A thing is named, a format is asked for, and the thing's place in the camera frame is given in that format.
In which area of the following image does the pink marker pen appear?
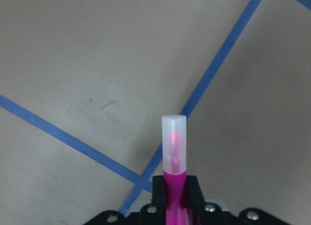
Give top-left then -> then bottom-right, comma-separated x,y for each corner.
162,115 -> 187,225

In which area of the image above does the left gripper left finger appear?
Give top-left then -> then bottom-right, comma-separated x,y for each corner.
152,175 -> 166,225

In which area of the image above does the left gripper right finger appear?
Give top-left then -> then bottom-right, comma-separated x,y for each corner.
185,175 -> 206,225

